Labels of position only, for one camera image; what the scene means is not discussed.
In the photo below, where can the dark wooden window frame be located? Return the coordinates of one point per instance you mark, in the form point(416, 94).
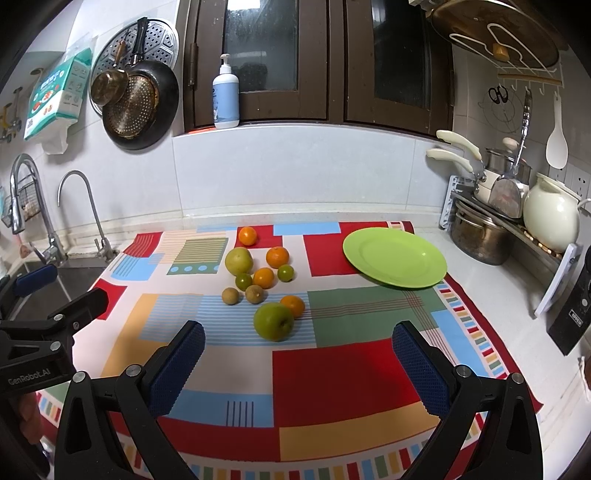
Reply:
point(372, 63)

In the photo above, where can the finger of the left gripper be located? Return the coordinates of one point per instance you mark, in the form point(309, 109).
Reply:
point(76, 309)
point(15, 288)

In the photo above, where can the wall power sockets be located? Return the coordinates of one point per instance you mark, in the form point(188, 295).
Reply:
point(573, 178)

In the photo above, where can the upper cream-handled pan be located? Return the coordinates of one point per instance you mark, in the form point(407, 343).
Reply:
point(486, 178)

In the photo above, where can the steel sink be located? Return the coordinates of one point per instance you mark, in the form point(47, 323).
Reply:
point(74, 278)

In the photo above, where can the black knife block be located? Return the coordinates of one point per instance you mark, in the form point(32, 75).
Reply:
point(574, 317)

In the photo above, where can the large steel stockpot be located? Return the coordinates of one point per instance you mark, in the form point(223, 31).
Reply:
point(480, 237)

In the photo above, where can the chrome pull-out faucet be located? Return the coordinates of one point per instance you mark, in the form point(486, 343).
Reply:
point(26, 200)

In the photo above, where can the steel lidded pot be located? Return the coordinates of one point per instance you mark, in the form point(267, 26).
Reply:
point(501, 160)

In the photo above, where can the black frying pan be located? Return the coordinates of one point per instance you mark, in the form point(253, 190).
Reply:
point(166, 85)

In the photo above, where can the large green apple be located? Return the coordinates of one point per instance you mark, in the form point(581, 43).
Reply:
point(273, 321)

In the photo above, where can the green lime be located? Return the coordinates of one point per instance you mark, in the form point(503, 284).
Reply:
point(285, 273)
point(243, 281)

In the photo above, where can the black scissors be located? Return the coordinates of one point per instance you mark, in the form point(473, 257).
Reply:
point(498, 94)

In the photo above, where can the copper colander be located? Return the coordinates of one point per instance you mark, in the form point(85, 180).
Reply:
point(133, 112)

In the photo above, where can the blue white pump bottle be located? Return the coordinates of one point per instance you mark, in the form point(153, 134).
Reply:
point(225, 96)

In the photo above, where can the round wire trivet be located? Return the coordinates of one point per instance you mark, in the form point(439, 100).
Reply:
point(504, 118)

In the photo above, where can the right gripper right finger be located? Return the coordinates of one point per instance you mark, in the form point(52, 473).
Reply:
point(436, 380)

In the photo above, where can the colourful patchwork table mat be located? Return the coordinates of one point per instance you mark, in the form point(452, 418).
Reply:
point(331, 401)

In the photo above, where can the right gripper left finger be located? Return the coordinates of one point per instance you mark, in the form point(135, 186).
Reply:
point(164, 375)

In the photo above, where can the steel spatula turner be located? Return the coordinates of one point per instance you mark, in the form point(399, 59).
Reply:
point(508, 192)

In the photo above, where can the white ceramic pot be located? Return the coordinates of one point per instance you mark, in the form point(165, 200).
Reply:
point(551, 213)

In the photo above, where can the large orange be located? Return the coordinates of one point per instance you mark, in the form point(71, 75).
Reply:
point(277, 257)

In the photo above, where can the green plate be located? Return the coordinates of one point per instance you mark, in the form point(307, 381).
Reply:
point(394, 257)

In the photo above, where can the small brass saucepan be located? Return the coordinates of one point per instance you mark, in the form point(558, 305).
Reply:
point(109, 86)

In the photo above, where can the small orange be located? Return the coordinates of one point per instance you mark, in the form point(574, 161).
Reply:
point(263, 277)

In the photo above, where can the person left hand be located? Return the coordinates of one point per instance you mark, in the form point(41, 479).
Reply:
point(30, 418)

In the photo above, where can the brown kiwi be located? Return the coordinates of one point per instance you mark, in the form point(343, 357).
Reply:
point(255, 294)
point(230, 296)

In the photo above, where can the white rice paddle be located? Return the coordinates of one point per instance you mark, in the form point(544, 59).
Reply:
point(556, 146)

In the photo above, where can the tissue pack in bag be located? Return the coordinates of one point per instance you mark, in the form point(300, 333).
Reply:
point(56, 102)

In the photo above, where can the perforated steel steamer tray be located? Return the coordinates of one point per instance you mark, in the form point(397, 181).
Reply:
point(160, 44)

